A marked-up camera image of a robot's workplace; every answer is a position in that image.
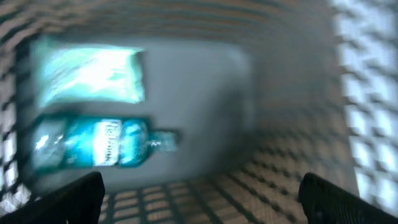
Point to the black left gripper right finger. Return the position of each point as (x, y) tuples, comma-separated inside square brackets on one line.
[(326, 203)]

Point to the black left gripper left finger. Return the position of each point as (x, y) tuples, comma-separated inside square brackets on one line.
[(79, 202)]

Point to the teal mouthwash bottle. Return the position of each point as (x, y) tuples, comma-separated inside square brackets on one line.
[(75, 142)]

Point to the light green tissue pack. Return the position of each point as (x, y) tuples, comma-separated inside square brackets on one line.
[(71, 73)]

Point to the grey plastic shopping basket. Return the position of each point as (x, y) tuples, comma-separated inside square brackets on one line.
[(259, 92)]

